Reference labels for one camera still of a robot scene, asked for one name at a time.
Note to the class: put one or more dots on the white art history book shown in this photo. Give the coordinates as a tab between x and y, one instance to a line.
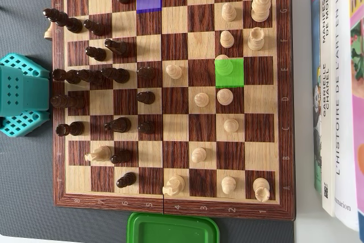
342	112

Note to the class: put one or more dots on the white wooden pawn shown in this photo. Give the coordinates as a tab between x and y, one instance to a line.
229	12
174	71
231	125
228	184
226	39
202	100
198	154

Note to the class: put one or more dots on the green plastic container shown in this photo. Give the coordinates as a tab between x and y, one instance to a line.
170	230

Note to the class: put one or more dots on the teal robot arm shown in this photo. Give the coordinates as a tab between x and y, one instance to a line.
25	92

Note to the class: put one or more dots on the white wooden rook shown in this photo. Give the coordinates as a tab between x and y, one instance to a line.
256	39
261	189

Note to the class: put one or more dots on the white wooden knight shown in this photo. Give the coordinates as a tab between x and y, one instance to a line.
98	153
173	185

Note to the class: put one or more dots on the white wooden chess piece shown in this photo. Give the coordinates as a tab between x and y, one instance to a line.
48	31

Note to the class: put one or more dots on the white wooden king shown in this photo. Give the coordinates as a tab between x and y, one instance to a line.
260	6

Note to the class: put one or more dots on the dark wooden knight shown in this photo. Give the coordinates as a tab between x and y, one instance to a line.
118	46
118	124

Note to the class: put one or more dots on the white wooden queen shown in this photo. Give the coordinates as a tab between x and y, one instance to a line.
224	65

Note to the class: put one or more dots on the white Gabrielle Chanel book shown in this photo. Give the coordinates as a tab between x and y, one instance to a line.
328	140

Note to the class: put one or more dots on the dark wooden king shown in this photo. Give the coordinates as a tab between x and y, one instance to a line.
62	20

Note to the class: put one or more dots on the wooden chessboard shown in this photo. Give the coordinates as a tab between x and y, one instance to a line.
176	127

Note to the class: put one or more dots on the dark wooden queen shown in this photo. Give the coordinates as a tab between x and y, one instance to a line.
66	101

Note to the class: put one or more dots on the white pawn right of pair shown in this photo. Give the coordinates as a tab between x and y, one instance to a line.
225	96

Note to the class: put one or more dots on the dark wooden rook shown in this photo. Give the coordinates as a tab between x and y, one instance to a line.
69	129
65	75

